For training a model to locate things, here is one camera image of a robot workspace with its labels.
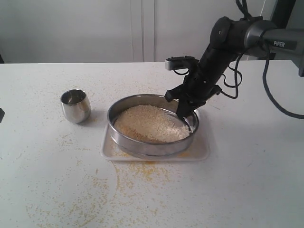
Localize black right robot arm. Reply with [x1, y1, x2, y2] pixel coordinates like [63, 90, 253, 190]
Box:
[165, 17, 304, 119]

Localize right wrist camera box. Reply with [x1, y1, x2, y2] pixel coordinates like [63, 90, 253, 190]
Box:
[165, 56, 199, 71]

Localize white rice grains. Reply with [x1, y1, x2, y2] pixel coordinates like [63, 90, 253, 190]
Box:
[114, 105, 190, 143]

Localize round steel mesh sieve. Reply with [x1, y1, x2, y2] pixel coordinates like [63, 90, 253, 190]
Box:
[107, 94, 200, 159]

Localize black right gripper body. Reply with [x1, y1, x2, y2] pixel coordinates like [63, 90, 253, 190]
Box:
[181, 64, 222, 106]

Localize white rectangular plastic tray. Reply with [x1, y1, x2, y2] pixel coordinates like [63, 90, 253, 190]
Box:
[100, 109, 215, 162]

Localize stainless steel cup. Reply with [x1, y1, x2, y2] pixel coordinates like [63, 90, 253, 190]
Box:
[60, 89, 91, 124]

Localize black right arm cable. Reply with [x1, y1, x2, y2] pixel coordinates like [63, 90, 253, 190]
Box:
[174, 0, 304, 119]

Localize yellow millet pile on tray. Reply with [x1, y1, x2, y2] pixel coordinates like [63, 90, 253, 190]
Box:
[102, 135, 210, 162]

